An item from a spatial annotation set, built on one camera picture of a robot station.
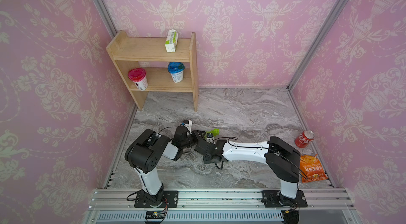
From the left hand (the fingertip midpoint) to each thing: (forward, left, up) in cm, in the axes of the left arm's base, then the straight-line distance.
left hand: (205, 134), depth 92 cm
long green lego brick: (0, -4, +3) cm, 5 cm away
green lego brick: (0, -6, +3) cm, 7 cm away
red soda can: (-5, -52, +7) cm, 53 cm away
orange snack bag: (-20, -53, +2) cm, 56 cm away
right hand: (-13, -1, -3) cm, 13 cm away
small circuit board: (-38, +22, -7) cm, 45 cm away
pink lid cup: (+19, +36, +28) cm, 50 cm away
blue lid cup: (+26, +17, +28) cm, 42 cm away
